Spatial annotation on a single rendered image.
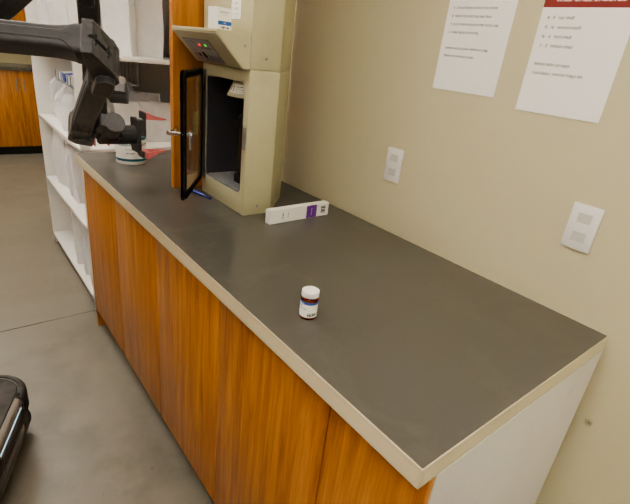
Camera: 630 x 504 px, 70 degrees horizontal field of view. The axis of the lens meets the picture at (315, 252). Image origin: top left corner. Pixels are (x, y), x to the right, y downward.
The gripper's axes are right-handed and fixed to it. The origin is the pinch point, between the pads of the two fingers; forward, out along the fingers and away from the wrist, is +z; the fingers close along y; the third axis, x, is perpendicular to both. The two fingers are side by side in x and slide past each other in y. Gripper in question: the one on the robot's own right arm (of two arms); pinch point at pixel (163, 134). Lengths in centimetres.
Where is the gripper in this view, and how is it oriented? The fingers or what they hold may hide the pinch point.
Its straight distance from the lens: 158.1
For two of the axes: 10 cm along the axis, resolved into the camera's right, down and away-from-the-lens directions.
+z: 7.8, -1.5, 6.1
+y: 1.1, -9.2, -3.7
